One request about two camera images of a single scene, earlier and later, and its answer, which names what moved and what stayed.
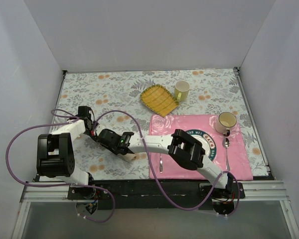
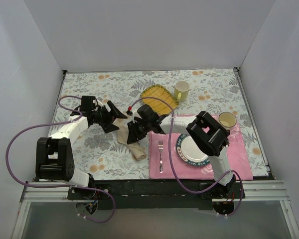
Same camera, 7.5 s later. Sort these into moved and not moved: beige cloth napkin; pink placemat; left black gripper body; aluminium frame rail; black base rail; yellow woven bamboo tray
Moved: left black gripper body; beige cloth napkin
Not moved: black base rail; aluminium frame rail; yellow woven bamboo tray; pink placemat
